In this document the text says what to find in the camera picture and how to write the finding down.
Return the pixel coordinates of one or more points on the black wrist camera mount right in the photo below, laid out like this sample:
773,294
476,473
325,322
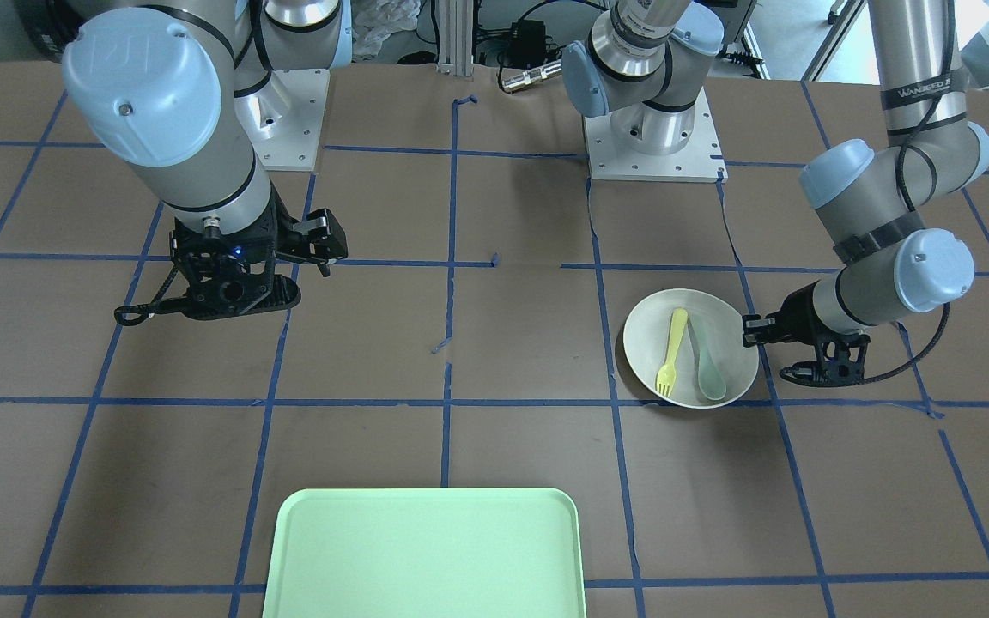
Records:
220,286

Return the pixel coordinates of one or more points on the aluminium frame post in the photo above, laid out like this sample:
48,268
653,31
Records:
455,36

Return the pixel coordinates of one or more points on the yellow plastic fork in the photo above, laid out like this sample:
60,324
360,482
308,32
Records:
666,374

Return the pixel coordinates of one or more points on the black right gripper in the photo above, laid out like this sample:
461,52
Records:
316,239

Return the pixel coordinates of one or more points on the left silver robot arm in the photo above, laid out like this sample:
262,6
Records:
654,56

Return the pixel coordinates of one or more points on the light green plastic tray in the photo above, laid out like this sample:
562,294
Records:
426,552

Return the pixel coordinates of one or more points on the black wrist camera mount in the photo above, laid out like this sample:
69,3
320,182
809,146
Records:
839,361
220,286

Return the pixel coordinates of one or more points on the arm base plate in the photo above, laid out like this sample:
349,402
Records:
639,143
284,116

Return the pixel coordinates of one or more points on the pale green plastic spoon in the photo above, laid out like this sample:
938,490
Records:
710,380

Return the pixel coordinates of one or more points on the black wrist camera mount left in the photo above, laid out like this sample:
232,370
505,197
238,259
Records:
839,361

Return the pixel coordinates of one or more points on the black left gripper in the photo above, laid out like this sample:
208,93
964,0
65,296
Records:
797,316

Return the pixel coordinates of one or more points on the cream round plate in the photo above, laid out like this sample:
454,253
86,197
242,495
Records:
644,335

